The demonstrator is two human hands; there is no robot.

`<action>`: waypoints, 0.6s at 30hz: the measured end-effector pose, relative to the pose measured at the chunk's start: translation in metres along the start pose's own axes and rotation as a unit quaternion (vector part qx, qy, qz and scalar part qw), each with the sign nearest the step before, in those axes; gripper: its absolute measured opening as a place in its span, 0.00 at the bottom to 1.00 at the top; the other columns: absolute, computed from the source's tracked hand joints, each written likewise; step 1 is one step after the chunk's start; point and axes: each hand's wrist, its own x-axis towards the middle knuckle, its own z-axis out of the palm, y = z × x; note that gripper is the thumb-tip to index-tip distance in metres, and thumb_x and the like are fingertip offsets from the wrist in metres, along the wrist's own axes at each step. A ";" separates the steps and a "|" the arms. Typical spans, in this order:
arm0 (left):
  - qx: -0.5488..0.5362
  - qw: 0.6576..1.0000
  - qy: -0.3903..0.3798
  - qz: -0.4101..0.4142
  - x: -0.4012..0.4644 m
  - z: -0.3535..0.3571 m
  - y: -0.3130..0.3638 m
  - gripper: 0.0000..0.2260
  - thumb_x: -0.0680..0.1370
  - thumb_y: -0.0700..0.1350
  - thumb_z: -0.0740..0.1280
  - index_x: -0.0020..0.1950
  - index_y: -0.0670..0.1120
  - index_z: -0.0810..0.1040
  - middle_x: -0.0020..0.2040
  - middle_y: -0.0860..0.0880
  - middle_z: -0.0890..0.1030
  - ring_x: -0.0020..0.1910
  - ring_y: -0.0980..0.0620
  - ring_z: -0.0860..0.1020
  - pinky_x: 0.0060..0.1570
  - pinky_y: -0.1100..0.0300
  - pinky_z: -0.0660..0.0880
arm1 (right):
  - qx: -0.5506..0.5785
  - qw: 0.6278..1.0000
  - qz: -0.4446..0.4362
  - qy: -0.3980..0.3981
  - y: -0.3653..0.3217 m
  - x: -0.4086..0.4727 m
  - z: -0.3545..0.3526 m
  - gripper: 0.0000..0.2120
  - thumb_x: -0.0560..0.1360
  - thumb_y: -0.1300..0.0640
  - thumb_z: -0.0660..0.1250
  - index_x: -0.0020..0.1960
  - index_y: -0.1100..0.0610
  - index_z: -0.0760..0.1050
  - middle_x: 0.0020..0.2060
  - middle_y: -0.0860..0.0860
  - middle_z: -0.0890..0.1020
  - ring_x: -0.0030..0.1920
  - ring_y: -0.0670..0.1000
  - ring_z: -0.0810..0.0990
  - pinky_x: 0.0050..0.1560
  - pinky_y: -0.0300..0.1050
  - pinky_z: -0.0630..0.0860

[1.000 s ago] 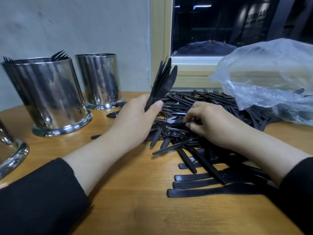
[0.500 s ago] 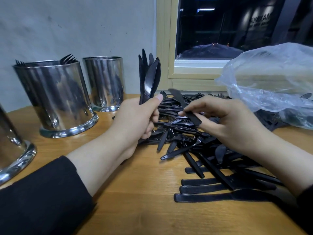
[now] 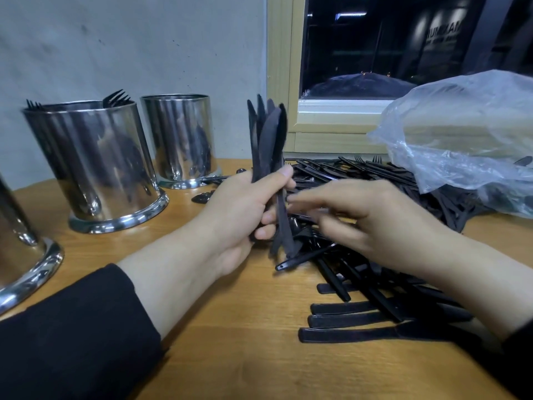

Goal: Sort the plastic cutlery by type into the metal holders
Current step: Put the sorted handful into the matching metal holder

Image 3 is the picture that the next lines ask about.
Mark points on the bunch of black cutlery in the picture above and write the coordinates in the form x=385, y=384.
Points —
x=281, y=133

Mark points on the person's left hand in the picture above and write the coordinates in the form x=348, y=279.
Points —
x=237, y=220

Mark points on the pile of black plastic cutlery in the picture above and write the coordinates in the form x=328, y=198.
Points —
x=333, y=172

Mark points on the person's left forearm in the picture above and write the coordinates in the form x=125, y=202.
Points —
x=83, y=337

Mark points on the bundle of black cutlery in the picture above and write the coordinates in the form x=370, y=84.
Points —
x=350, y=333
x=268, y=141

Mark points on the dark parked car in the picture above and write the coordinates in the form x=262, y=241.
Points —
x=358, y=85

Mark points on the person's right forearm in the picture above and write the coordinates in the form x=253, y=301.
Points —
x=491, y=287

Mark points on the person's right hand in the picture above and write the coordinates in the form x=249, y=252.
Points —
x=383, y=225

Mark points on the clear plastic bag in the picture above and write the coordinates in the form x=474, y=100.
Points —
x=466, y=129

